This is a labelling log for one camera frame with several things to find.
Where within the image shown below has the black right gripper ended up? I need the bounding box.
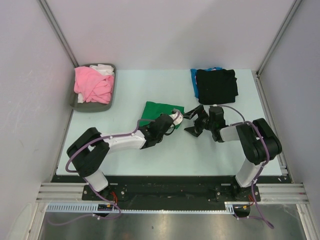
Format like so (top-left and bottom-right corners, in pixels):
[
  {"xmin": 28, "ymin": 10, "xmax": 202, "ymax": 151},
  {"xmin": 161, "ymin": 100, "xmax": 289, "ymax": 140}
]
[{"xmin": 182, "ymin": 104, "xmax": 215, "ymax": 137}]

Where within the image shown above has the green t-shirt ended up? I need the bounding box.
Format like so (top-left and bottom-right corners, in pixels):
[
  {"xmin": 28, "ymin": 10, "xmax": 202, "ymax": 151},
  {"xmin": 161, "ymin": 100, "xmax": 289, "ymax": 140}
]
[{"xmin": 139, "ymin": 101, "xmax": 185, "ymax": 129}]

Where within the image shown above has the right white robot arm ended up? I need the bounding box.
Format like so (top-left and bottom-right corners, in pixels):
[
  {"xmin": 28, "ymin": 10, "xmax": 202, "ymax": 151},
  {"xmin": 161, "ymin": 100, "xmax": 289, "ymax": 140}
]
[{"xmin": 183, "ymin": 105, "xmax": 283, "ymax": 201}]

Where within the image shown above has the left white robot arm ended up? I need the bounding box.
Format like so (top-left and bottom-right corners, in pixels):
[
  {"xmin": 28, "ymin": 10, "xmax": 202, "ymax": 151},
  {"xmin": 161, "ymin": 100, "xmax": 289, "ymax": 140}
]
[{"xmin": 65, "ymin": 109, "xmax": 183, "ymax": 200}]

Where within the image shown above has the folded black t-shirt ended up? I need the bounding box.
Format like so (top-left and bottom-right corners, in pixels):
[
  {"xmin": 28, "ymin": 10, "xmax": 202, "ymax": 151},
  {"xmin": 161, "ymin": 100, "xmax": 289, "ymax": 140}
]
[{"xmin": 195, "ymin": 69, "xmax": 239, "ymax": 105}]

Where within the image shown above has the folded blue t-shirt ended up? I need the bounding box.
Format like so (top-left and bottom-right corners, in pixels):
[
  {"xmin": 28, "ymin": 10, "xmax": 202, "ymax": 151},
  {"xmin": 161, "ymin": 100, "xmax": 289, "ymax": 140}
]
[{"xmin": 190, "ymin": 67, "xmax": 223, "ymax": 99}]

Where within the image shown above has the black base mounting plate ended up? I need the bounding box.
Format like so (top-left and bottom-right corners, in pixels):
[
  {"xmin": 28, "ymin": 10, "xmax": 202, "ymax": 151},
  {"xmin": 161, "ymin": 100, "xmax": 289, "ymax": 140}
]
[{"xmin": 51, "ymin": 174, "xmax": 293, "ymax": 202}]

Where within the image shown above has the grey plastic basket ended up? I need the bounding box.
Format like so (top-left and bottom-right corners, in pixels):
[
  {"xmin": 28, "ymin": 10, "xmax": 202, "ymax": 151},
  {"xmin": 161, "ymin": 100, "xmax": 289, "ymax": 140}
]
[{"xmin": 69, "ymin": 63, "xmax": 117, "ymax": 113}]

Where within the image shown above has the pink t-shirt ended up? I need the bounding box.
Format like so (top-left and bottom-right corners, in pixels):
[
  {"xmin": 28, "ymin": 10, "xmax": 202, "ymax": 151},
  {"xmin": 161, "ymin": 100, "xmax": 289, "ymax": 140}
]
[{"xmin": 73, "ymin": 66, "xmax": 116, "ymax": 103}]

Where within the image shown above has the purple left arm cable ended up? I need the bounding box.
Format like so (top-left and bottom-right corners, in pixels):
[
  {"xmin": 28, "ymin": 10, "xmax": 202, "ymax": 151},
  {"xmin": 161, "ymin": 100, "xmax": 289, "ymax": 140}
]
[{"xmin": 47, "ymin": 111, "xmax": 181, "ymax": 226}]

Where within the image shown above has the white cable duct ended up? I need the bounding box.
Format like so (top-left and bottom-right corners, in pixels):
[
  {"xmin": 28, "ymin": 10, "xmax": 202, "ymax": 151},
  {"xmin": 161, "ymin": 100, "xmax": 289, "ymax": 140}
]
[{"xmin": 46, "ymin": 203, "xmax": 234, "ymax": 215}]

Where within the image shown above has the aluminium frame rail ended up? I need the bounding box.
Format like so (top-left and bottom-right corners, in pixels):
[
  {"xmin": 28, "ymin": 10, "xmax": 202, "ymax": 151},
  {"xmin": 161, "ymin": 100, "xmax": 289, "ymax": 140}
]
[{"xmin": 37, "ymin": 183, "xmax": 309, "ymax": 204}]

